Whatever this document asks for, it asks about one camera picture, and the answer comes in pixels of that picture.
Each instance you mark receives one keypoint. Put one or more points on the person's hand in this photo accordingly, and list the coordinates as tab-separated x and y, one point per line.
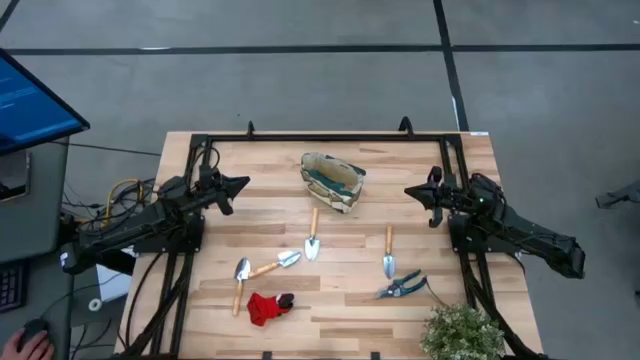
20	350

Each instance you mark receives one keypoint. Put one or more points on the black computer mouse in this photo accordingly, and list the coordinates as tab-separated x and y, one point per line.
34	327

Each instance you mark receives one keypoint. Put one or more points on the red gardening glove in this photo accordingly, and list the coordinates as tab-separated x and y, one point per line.
262	309

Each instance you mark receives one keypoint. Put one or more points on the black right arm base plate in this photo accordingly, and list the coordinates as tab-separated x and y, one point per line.
465	245

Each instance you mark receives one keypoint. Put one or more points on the white table corner label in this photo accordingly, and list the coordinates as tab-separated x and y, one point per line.
479	133

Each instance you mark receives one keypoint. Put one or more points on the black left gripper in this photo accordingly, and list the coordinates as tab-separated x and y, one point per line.
210	187

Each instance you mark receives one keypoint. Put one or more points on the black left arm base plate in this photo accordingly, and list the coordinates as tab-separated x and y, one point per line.
165	246

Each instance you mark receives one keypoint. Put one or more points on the large black computer monitor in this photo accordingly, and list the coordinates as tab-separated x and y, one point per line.
30	105

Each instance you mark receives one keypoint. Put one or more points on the black keyboard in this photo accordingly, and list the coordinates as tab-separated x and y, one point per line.
11	287

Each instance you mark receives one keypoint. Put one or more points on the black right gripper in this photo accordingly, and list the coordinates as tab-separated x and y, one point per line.
447	197

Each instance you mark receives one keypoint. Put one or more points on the beige green canvas gardening bag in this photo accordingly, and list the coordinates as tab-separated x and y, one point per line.
330	180

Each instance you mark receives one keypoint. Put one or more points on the small green potted plant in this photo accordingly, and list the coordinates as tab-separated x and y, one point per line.
460	335

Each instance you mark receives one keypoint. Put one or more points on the white paper sheet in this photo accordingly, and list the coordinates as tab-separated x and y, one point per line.
112	285

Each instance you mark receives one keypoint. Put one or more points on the black aluminium rig frame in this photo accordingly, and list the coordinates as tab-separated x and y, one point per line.
325	137

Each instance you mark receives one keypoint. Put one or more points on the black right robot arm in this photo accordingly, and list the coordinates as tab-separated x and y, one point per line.
525	235

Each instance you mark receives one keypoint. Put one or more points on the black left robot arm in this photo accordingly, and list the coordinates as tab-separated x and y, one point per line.
150	220

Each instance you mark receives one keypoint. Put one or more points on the white tape roll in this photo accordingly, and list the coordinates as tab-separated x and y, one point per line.
89	304

